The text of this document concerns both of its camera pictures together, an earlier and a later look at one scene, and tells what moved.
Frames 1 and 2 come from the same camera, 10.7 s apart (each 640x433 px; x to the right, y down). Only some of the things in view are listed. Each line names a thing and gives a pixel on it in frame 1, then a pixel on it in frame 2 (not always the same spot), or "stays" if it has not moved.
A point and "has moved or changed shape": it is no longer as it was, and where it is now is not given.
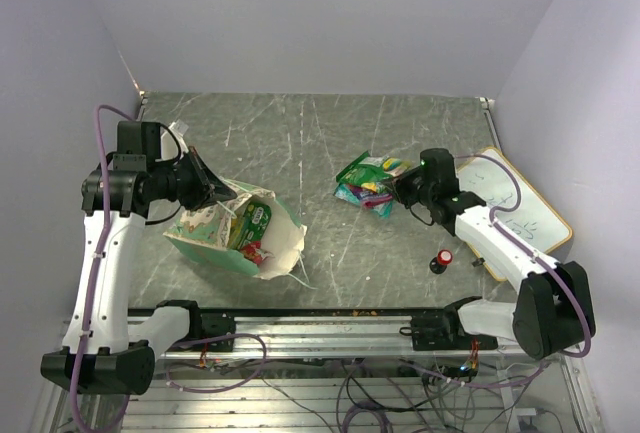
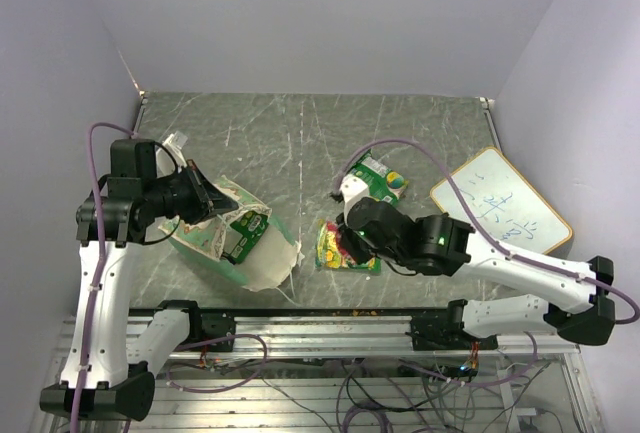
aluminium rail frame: [329, 374] stays
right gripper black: [400, 186] -> [348, 240]
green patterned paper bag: [254, 232] has moved or changed shape
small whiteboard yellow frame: [533, 221] stays
